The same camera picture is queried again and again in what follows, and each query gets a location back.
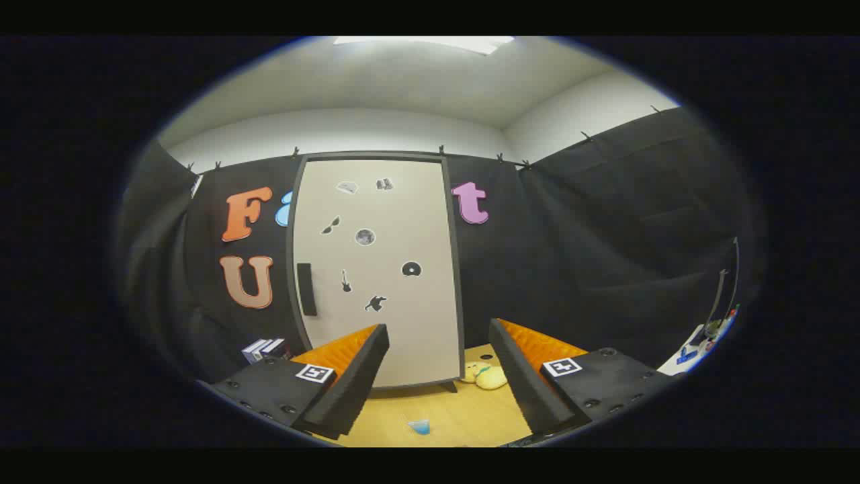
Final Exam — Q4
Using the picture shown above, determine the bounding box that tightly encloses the white side table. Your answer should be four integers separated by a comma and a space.
657, 306, 740, 376

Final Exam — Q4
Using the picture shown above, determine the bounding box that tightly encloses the ceiling light panel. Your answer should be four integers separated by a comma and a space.
334, 36, 515, 56

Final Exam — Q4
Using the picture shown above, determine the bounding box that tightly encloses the grey cabinet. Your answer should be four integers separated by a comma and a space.
287, 151, 466, 394

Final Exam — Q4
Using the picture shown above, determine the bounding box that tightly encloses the yellow plush toy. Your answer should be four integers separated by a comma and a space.
460, 362, 508, 391

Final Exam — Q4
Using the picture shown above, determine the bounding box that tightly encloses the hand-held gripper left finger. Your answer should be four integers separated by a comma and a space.
212, 324, 390, 441

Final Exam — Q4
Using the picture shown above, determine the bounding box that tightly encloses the black door handle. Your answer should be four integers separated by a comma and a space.
297, 263, 318, 317

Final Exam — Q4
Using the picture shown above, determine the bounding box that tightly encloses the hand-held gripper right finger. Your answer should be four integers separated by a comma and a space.
488, 318, 676, 436

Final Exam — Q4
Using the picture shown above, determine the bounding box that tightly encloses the light grey cabinet door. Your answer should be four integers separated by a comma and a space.
294, 159, 462, 389

